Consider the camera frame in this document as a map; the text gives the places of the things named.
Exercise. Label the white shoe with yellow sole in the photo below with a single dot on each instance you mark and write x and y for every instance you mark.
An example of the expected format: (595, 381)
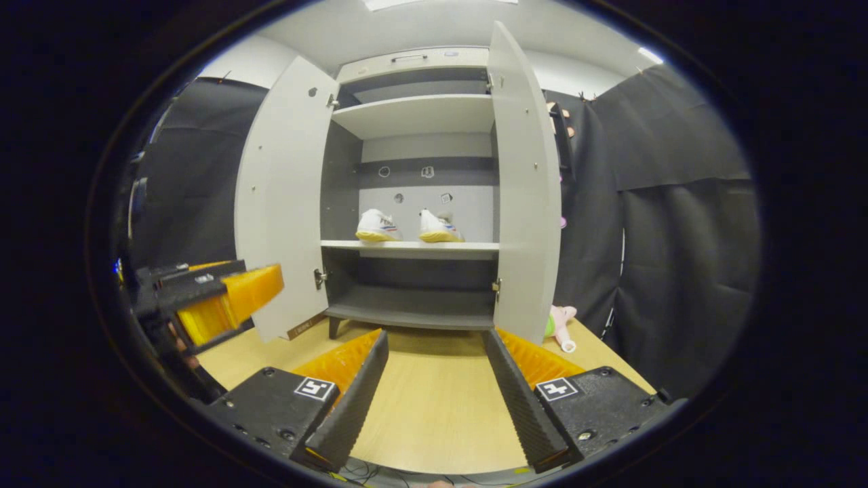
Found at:
(378, 226)
(441, 227)

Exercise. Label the small ceiling light panel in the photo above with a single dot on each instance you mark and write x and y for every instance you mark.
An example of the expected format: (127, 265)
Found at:
(649, 55)

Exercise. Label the large ceiling light panel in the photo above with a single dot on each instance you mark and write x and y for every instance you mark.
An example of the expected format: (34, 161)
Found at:
(407, 3)

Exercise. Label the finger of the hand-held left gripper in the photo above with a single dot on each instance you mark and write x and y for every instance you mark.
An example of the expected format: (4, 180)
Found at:
(196, 283)
(237, 298)

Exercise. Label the pink plush toy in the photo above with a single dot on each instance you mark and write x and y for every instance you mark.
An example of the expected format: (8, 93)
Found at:
(561, 318)

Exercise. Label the black backdrop cloth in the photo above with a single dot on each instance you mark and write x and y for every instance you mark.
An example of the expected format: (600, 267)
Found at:
(678, 257)
(196, 169)

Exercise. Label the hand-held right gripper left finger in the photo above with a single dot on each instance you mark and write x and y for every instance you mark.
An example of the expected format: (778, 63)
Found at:
(352, 407)

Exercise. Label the white shoe cabinet door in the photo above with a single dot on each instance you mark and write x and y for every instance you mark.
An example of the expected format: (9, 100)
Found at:
(285, 190)
(525, 203)

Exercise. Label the white shoe cabinet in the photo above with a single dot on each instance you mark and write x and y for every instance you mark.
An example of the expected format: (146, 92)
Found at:
(420, 115)

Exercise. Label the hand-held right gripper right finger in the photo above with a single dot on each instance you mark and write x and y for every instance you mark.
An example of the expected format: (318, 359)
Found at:
(522, 407)

